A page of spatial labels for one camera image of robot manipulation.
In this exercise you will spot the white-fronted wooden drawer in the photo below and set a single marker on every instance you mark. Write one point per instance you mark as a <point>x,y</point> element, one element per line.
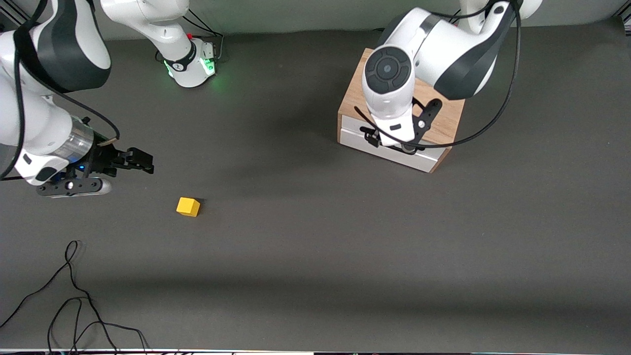
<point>355,140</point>

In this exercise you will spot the aluminium frame rail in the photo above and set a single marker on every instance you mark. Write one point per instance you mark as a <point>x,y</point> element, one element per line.
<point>627,24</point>

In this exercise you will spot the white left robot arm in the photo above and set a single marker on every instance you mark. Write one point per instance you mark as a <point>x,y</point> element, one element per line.
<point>443,44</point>

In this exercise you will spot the wooden drawer cabinet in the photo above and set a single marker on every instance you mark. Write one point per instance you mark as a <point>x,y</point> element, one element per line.
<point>355,98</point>

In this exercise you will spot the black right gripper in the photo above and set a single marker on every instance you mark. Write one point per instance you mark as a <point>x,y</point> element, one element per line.
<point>102,160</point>

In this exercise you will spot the yellow wooden block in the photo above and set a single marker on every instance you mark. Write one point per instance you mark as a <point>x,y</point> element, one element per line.
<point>187,207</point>

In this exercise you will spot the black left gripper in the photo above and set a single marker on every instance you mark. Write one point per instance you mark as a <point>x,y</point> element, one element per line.
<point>372,140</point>

